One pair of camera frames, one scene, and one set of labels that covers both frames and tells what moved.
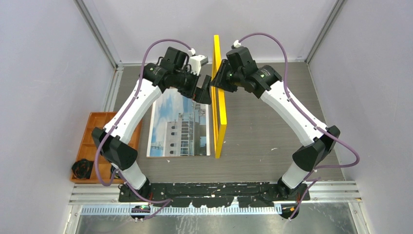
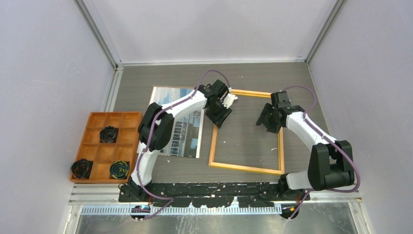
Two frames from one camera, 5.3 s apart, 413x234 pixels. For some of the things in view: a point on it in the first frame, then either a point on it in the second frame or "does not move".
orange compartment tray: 87,149 does not move
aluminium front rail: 108,194 does not move
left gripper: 202,95 → 218,120
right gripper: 219,81 → 272,128
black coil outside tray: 82,168 does not move
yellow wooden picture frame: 219,112 → 281,171
